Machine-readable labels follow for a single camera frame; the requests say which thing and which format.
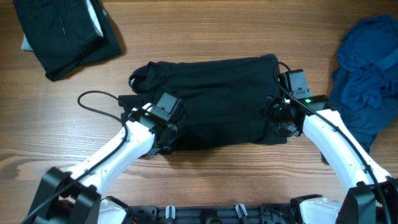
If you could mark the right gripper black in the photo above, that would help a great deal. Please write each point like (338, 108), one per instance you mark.
(268, 108)

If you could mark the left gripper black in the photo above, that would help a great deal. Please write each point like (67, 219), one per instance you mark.
(175, 130)

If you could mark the black t-shirt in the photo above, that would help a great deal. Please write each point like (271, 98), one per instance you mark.
(220, 100)

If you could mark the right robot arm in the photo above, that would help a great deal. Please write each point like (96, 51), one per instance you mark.
(370, 191)

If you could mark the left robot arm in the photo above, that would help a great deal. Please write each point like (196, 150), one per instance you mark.
(77, 195)

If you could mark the blue garment pile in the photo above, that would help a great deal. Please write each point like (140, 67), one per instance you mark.
(365, 83)

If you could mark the folded black garment stack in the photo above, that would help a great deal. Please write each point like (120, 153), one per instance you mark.
(66, 34)

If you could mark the folded grey garment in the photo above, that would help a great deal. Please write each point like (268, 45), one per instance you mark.
(25, 45)

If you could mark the black mounting rail base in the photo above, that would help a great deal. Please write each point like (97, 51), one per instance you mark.
(259, 214)

